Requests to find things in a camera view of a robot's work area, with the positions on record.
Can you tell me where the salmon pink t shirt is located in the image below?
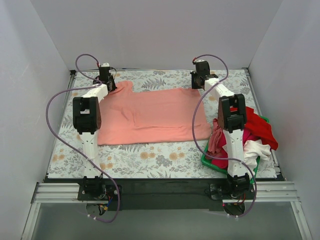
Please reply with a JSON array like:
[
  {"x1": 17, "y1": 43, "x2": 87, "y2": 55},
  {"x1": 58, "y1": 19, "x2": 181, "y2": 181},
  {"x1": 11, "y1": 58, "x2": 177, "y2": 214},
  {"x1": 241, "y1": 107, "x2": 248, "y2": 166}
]
[{"x1": 97, "y1": 81, "x2": 212, "y2": 146}]

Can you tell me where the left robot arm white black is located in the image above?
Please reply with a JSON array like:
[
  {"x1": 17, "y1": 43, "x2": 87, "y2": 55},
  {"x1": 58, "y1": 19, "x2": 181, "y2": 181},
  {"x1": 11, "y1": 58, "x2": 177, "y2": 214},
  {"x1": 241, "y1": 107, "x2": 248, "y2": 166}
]
[{"x1": 72, "y1": 63, "x2": 117, "y2": 200}]

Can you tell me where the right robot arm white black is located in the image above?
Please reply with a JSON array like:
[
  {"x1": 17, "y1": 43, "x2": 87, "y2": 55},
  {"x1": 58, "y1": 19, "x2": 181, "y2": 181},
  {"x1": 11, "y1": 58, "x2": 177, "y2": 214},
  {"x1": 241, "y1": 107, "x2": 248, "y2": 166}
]
[{"x1": 191, "y1": 59, "x2": 250, "y2": 199}]

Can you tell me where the dusty pink t shirt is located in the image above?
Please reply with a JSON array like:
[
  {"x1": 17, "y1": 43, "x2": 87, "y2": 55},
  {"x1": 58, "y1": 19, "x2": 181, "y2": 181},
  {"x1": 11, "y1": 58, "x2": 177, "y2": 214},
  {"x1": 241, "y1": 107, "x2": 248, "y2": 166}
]
[{"x1": 206, "y1": 118, "x2": 228, "y2": 158}]

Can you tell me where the red t shirt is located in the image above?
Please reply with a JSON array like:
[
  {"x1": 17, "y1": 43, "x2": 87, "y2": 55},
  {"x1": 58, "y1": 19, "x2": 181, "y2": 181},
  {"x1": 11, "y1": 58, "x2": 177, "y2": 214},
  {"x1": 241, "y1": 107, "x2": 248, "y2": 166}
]
[{"x1": 242, "y1": 106, "x2": 279, "y2": 150}]

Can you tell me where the green plastic basket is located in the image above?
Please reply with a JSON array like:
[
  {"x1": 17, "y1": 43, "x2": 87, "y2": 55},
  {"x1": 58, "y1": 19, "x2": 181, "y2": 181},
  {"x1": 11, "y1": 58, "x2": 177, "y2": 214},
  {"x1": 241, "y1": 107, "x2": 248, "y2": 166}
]
[{"x1": 201, "y1": 112, "x2": 278, "y2": 174}]

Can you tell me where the floral patterned table mat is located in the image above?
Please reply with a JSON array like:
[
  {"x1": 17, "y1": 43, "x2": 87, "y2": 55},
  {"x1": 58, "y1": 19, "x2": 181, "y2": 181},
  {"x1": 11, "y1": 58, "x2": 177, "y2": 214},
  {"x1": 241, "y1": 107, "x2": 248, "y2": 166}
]
[{"x1": 48, "y1": 69, "x2": 278, "y2": 180}]

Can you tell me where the magenta t shirt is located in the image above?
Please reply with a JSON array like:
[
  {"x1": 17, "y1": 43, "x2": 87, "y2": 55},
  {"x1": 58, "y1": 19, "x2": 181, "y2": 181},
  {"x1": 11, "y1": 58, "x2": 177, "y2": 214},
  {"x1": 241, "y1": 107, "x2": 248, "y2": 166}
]
[{"x1": 211, "y1": 128, "x2": 260, "y2": 169}]

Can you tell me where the white t shirt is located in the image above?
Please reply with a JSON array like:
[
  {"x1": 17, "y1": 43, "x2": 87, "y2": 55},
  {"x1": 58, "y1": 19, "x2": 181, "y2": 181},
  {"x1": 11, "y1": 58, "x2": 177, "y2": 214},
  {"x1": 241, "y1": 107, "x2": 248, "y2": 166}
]
[{"x1": 243, "y1": 139, "x2": 272, "y2": 171}]

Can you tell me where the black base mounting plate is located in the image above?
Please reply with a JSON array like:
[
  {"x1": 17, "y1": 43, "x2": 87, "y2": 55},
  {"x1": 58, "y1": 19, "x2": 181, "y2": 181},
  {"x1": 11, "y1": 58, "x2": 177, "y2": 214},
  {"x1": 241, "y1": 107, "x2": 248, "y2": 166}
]
[{"x1": 77, "y1": 178, "x2": 254, "y2": 211}]

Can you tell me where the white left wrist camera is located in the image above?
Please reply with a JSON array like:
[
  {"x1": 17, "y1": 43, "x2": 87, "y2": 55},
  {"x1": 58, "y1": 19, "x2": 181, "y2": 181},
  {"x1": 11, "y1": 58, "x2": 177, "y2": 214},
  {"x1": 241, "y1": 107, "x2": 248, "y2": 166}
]
[{"x1": 97, "y1": 62, "x2": 110, "y2": 68}]

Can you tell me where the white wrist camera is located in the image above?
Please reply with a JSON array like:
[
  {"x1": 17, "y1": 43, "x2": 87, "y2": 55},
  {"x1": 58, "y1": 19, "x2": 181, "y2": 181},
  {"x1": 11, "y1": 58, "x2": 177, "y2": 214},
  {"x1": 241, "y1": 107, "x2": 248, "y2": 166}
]
[
  {"x1": 192, "y1": 57, "x2": 205, "y2": 65},
  {"x1": 97, "y1": 62, "x2": 110, "y2": 68}
]

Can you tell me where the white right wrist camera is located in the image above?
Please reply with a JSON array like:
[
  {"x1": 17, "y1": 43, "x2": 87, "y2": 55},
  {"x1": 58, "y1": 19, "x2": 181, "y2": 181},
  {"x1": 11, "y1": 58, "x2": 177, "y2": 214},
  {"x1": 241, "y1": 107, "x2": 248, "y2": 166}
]
[{"x1": 192, "y1": 57, "x2": 205, "y2": 65}]

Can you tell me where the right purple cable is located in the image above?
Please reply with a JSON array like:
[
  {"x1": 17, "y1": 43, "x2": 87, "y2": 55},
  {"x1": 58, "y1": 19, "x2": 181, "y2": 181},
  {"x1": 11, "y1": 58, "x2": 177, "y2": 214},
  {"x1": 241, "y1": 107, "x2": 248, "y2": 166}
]
[{"x1": 191, "y1": 53, "x2": 258, "y2": 219}]

